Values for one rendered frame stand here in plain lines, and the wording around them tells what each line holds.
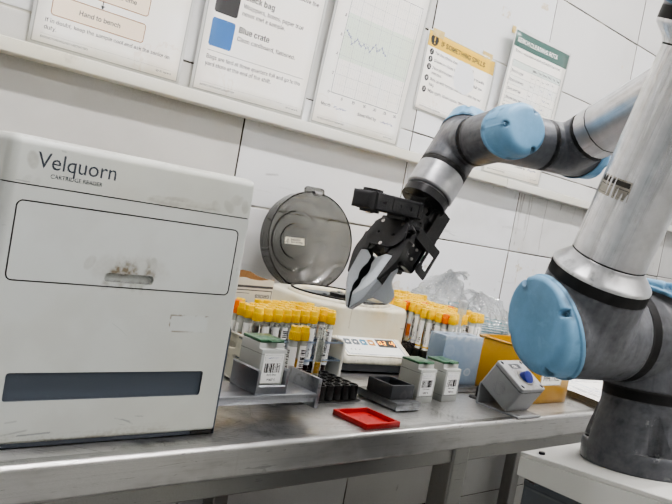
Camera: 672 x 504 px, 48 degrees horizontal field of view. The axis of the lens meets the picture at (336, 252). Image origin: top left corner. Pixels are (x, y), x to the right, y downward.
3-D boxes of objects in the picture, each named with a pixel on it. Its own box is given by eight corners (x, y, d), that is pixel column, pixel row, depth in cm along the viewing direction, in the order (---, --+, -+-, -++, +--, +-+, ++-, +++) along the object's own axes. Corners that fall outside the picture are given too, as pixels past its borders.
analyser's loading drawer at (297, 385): (184, 415, 88) (192, 371, 87) (156, 398, 92) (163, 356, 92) (317, 408, 101) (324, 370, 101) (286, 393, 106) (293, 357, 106)
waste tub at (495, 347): (527, 405, 138) (537, 351, 137) (469, 383, 148) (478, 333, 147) (566, 402, 147) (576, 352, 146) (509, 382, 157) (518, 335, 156)
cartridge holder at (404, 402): (395, 412, 115) (399, 389, 115) (356, 394, 122) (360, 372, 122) (419, 411, 119) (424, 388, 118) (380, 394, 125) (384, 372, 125)
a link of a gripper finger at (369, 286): (381, 330, 108) (413, 277, 110) (359, 307, 104) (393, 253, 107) (366, 325, 110) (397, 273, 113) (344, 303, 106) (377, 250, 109)
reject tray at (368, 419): (365, 430, 102) (366, 424, 102) (332, 414, 107) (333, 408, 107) (399, 427, 107) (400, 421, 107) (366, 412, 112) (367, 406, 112)
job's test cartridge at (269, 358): (255, 393, 95) (264, 344, 95) (233, 382, 99) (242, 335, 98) (280, 392, 98) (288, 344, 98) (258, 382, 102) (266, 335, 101)
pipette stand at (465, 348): (442, 392, 135) (452, 337, 135) (415, 381, 141) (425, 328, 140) (479, 392, 141) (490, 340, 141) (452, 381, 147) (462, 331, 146)
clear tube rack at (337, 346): (240, 385, 114) (249, 338, 114) (204, 367, 122) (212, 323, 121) (339, 382, 128) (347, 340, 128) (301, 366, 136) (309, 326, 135)
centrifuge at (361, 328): (322, 372, 134) (335, 304, 133) (247, 333, 158) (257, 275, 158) (425, 376, 147) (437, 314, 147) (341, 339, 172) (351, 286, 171)
